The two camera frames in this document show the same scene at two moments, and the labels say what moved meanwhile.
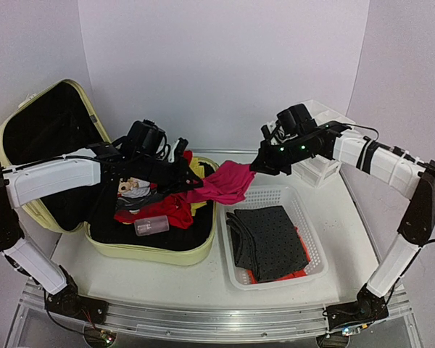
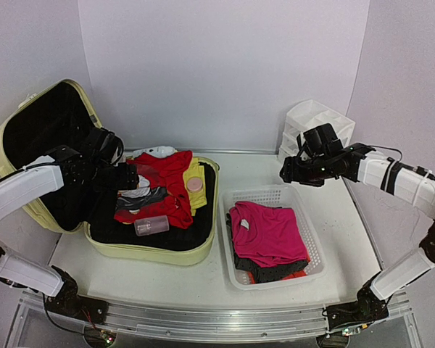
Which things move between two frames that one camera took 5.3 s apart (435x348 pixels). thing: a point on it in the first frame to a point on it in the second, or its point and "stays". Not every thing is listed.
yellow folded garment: [197, 165] stays
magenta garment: [227, 184] to [267, 235]
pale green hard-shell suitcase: [54, 120] stays
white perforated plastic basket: [297, 210] stays
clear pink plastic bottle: [151, 225] stays
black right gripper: [272, 159] to [290, 172]
